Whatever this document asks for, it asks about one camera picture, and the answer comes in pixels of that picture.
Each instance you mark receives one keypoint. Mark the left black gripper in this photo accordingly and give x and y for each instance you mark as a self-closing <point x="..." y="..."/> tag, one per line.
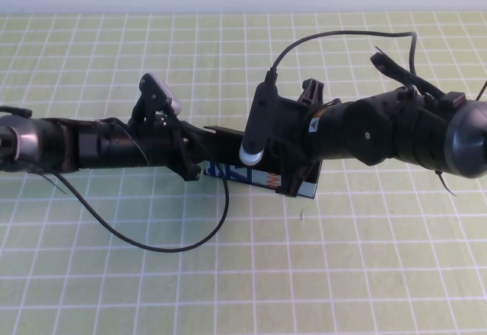
<point x="163" y="144"/>

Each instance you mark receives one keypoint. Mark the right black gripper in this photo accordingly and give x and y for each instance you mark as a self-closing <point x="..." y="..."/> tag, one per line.
<point x="291" y="122"/>

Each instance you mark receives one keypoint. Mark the black glasses case printed side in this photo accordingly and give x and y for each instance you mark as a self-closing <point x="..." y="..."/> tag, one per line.
<point x="228" y="148"/>

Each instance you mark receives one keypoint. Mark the left grey black robot arm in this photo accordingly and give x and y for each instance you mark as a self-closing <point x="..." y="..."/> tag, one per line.
<point x="45" y="141"/>

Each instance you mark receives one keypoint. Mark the right grey black robot arm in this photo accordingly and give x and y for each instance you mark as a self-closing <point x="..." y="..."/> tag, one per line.
<point x="361" y="133"/>

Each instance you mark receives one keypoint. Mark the small dark thread scrap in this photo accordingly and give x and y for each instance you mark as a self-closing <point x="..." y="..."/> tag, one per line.
<point x="301" y="217"/>

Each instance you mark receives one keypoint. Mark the green white checkered tablecloth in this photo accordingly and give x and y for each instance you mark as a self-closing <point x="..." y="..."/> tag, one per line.
<point x="243" y="293"/>

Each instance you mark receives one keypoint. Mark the right black silver wrist camera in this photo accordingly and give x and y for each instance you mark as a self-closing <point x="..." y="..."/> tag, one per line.
<point x="260" y="122"/>

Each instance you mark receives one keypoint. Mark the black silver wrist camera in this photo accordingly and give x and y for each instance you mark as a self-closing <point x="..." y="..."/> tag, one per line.
<point x="260" y="122"/>
<point x="156" y="87"/>

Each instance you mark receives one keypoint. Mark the left black silver wrist camera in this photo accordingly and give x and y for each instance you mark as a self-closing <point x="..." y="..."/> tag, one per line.
<point x="156" y="87"/>

